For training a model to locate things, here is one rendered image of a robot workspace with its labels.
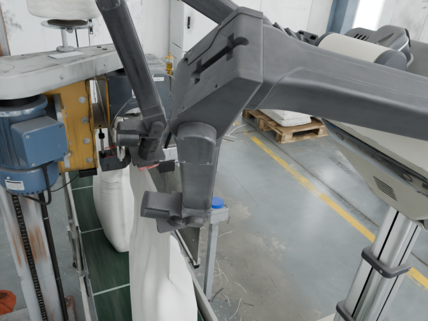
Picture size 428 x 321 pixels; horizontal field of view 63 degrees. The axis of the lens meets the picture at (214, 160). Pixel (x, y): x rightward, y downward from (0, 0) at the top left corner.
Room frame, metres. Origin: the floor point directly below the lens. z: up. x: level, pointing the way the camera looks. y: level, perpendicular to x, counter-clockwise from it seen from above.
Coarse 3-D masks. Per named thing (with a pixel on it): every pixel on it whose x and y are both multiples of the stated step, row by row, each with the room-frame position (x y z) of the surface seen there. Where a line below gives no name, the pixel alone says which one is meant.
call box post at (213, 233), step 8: (216, 224) 1.11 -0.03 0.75; (208, 232) 1.12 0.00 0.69; (216, 232) 1.11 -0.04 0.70; (208, 240) 1.12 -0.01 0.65; (216, 240) 1.11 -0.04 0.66; (208, 248) 1.11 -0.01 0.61; (208, 256) 1.11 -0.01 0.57; (208, 264) 1.10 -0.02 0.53; (208, 272) 1.10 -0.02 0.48; (208, 280) 1.10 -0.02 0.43; (208, 288) 1.11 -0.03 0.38; (208, 296) 1.11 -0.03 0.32
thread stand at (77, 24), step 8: (48, 24) 0.85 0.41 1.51; (56, 24) 0.84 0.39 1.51; (64, 24) 0.84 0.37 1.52; (72, 24) 0.85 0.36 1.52; (80, 24) 0.87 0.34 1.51; (88, 24) 0.89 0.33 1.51; (64, 32) 1.00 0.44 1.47; (72, 32) 0.86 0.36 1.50; (64, 40) 0.99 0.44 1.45; (56, 48) 0.99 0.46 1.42; (64, 48) 0.98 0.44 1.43; (72, 48) 0.99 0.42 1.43
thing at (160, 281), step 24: (144, 168) 0.97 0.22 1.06; (144, 192) 0.95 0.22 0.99; (144, 240) 0.87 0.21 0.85; (168, 240) 0.72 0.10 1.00; (144, 264) 0.80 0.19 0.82; (168, 264) 0.72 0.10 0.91; (144, 288) 0.72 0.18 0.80; (168, 288) 0.70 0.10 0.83; (192, 288) 0.75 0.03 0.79; (144, 312) 0.71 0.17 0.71; (168, 312) 0.67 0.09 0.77; (192, 312) 0.70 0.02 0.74
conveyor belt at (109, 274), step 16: (80, 192) 1.74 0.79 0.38; (80, 208) 1.58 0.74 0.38; (80, 224) 1.45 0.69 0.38; (96, 224) 1.46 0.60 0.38; (96, 240) 1.34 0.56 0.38; (96, 256) 1.23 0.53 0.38; (112, 256) 1.24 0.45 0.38; (128, 256) 1.25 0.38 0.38; (96, 272) 1.14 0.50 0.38; (112, 272) 1.15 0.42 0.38; (128, 272) 1.15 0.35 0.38; (96, 288) 1.05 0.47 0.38; (112, 288) 1.06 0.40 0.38; (128, 288) 1.06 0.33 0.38; (96, 304) 0.97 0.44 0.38; (112, 304) 0.97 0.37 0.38; (128, 304) 0.98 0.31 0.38; (112, 320) 0.90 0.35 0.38; (128, 320) 0.91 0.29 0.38
